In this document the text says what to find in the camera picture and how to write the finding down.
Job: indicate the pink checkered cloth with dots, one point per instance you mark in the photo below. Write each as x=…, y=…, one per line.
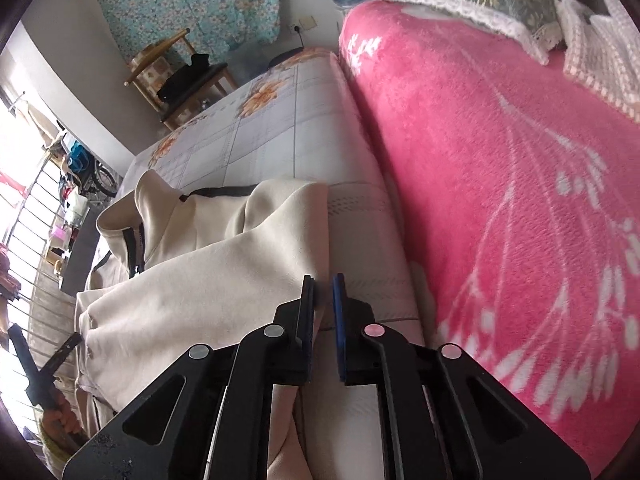
x=602, y=52

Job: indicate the teal floral wall cloth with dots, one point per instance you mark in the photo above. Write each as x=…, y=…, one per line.
x=217, y=27

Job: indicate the metal balcony railing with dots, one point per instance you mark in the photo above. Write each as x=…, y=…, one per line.
x=44, y=312

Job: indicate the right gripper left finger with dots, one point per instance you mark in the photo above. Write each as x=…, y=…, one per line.
x=208, y=415

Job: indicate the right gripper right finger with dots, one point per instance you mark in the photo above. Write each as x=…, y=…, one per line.
x=442, y=415

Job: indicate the person's left hand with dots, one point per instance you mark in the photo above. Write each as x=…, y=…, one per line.
x=61, y=424

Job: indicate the bicycle with blue bag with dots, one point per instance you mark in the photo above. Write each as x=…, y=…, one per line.
x=83, y=173

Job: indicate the wooden chair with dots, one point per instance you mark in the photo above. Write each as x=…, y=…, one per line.
x=150, y=70

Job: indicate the green lace-edged pillow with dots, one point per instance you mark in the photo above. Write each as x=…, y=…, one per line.
x=533, y=24

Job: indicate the pink floral blanket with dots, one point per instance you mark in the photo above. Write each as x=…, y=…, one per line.
x=519, y=197

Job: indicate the cream jacket with black trim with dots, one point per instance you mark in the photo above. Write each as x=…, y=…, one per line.
x=207, y=267

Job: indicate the black clothes on chair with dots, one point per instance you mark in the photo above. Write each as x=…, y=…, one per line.
x=184, y=78

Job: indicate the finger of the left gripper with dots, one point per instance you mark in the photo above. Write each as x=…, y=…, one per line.
x=59, y=356
x=23, y=354

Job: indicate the dark grey cabinet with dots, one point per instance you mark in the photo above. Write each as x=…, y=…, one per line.
x=79, y=263

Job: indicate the floral plaid bed sheet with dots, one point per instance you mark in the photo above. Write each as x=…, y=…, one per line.
x=300, y=121

